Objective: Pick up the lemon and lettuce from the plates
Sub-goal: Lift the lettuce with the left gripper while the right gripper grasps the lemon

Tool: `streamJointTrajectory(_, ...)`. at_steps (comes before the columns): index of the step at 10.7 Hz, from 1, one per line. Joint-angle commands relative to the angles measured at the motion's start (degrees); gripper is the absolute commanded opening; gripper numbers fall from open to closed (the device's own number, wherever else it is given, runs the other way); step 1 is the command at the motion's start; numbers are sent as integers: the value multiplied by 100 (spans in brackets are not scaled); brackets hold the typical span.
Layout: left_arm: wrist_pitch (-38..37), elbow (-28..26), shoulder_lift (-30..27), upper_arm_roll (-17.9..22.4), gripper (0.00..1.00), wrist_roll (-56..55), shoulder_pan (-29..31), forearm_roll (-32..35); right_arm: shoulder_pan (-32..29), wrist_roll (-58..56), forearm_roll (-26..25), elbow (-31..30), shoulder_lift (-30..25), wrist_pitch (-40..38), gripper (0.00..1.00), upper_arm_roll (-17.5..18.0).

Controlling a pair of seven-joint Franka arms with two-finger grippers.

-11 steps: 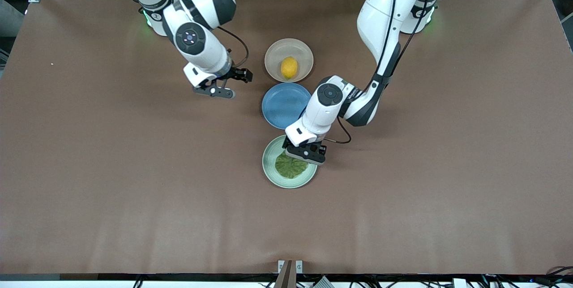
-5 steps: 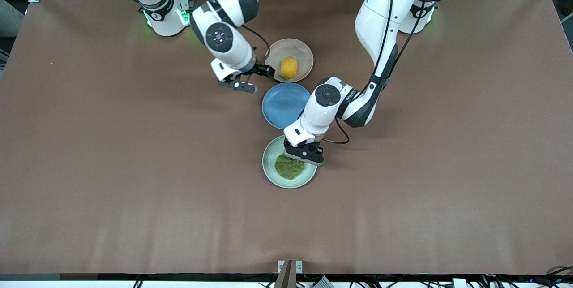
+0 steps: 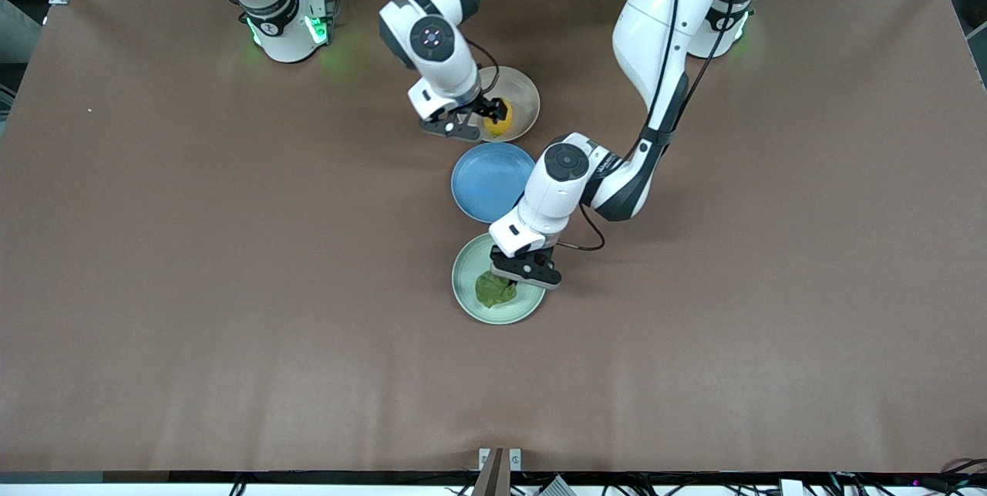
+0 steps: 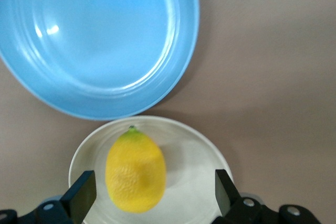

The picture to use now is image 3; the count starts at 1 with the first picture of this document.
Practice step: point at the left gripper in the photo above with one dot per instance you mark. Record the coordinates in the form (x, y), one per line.
(542, 254)

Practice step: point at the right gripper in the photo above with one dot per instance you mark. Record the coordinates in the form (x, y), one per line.
(483, 106)

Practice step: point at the yellow lemon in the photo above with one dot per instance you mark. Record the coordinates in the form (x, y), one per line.
(500, 123)

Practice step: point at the green lettuce leaf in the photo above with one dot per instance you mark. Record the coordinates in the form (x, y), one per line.
(493, 291)

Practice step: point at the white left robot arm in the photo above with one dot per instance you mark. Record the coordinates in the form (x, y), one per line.
(655, 25)

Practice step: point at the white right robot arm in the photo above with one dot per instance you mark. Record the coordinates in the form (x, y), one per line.
(432, 41)

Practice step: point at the beige plate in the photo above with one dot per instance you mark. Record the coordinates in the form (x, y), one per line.
(524, 95)

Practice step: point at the pale green plate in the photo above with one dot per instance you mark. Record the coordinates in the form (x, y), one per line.
(470, 272)

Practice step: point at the blue plate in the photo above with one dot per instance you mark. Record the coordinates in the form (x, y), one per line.
(486, 183)

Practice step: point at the aluminium table edge bracket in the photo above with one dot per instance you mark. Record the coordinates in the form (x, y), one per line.
(500, 465)

